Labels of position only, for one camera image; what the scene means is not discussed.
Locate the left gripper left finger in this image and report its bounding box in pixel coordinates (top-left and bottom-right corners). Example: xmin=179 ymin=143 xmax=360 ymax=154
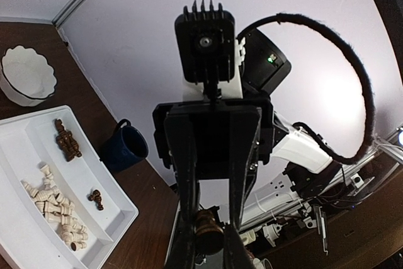
xmin=164 ymin=221 xmax=196 ymax=269

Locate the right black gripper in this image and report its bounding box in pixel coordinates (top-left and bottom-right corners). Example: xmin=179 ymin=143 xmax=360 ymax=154
xmin=152 ymin=97 xmax=274 ymax=228

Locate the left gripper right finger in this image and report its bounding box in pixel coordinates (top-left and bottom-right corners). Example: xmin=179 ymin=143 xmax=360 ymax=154
xmin=223 ymin=224 xmax=255 ymax=269

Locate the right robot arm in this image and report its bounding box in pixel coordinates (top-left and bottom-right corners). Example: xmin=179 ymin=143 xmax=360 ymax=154
xmin=153 ymin=29 xmax=342 ymax=229

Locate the pile of white chess pieces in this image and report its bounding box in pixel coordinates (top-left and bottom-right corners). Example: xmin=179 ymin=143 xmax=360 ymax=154
xmin=21 ymin=163 xmax=89 ymax=251

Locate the pile of dark chess pieces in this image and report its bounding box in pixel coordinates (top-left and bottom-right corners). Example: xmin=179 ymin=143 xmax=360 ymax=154
xmin=54 ymin=119 xmax=104 ymax=211

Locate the dark blue cup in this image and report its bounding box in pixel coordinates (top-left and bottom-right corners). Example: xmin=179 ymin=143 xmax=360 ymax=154
xmin=99 ymin=118 xmax=149 ymax=172

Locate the white divided plastic tray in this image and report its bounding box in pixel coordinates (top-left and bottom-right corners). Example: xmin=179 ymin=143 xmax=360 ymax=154
xmin=1 ymin=106 xmax=139 ymax=268

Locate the white scalloped ceramic bowl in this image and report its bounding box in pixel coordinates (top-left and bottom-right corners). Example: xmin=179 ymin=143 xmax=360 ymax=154
xmin=1 ymin=45 xmax=57 ymax=107

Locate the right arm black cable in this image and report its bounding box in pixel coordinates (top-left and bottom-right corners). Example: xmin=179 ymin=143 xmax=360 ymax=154
xmin=236 ymin=13 xmax=377 ymax=166

